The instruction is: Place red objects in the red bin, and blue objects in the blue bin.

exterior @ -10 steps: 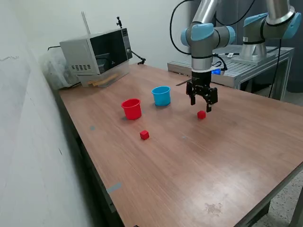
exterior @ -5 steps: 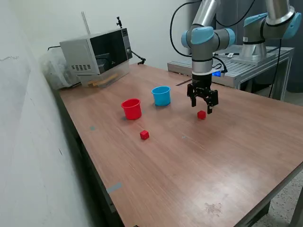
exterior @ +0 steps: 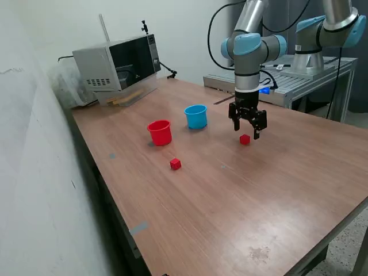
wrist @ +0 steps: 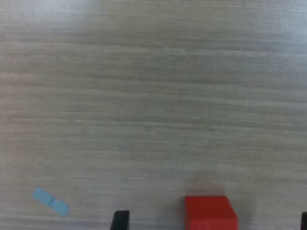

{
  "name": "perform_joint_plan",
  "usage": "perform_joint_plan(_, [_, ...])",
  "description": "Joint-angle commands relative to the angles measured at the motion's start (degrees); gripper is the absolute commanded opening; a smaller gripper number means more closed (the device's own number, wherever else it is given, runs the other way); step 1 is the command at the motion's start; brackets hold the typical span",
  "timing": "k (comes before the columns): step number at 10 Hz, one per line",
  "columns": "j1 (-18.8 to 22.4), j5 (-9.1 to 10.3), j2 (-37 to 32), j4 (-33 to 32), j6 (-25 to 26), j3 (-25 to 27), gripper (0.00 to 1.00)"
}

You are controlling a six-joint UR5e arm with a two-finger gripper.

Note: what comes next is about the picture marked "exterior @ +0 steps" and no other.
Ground grey curtain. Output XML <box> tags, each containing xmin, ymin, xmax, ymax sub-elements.
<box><xmin>228</xmin><ymin>0</ymin><xmax>368</xmax><ymax>113</ymax></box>

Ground red plastic cup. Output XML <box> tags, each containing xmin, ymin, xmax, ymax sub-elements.
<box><xmin>147</xmin><ymin>119</ymin><xmax>173</xmax><ymax>147</ymax></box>

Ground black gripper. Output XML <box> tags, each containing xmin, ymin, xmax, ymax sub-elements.
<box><xmin>228</xmin><ymin>89</ymin><xmax>268</xmax><ymax>141</ymax></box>

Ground aluminium robot base table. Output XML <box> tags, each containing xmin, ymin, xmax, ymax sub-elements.
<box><xmin>202</xmin><ymin>53</ymin><xmax>359</xmax><ymax>123</ymax></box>

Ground blue plastic cup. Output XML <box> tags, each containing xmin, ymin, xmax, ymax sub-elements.
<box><xmin>183</xmin><ymin>103</ymin><xmax>208</xmax><ymax>129</ymax></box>

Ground thin white rod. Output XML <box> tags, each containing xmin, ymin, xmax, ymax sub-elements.
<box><xmin>98</xmin><ymin>13</ymin><xmax>112</xmax><ymax>47</ymax></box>

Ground clear plastic bag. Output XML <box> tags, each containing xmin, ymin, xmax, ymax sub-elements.
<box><xmin>47</xmin><ymin>62</ymin><xmax>100</xmax><ymax>109</ymax></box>

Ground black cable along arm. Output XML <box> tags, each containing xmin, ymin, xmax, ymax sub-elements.
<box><xmin>208</xmin><ymin>0</ymin><xmax>311</xmax><ymax>70</ymax></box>

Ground long grey tape strip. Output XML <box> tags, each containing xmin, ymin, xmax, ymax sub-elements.
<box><xmin>128</xmin><ymin>220</ymin><xmax>150</xmax><ymax>237</ymax></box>

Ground clear acrylic stand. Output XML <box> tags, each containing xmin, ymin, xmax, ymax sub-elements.
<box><xmin>93</xmin><ymin>73</ymin><xmax>159</xmax><ymax>108</ymax></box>

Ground light wooden stick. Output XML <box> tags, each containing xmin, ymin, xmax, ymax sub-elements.
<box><xmin>106</xmin><ymin>90</ymin><xmax>144</xmax><ymax>106</ymax></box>

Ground hanging black cable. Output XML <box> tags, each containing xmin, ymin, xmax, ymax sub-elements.
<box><xmin>324</xmin><ymin>45</ymin><xmax>343</xmax><ymax>119</ymax></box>

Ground silver microwave oven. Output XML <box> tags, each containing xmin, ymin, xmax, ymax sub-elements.
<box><xmin>71</xmin><ymin>33</ymin><xmax>162</xmax><ymax>93</ymax></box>

